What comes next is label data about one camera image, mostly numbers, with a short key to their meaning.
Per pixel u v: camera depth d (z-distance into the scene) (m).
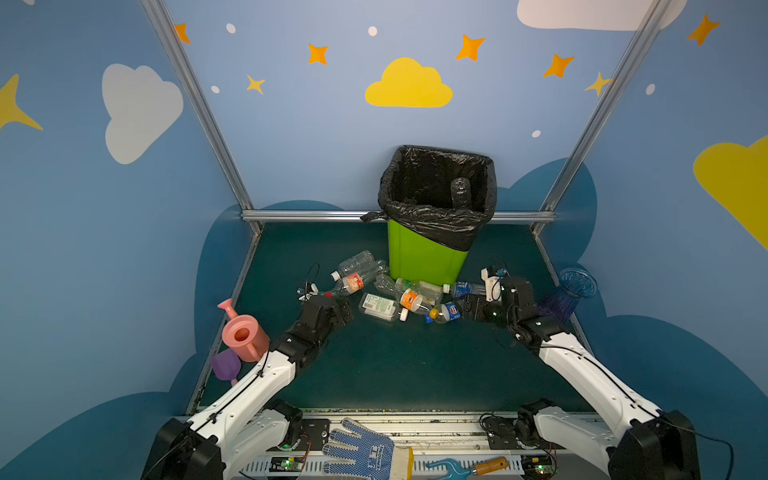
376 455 0.71
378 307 0.94
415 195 1.04
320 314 0.62
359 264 1.05
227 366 0.84
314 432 0.75
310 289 0.76
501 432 0.75
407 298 0.93
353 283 0.98
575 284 0.85
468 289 0.96
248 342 0.78
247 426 0.56
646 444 0.39
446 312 0.93
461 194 0.97
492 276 0.74
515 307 0.63
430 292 0.98
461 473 0.70
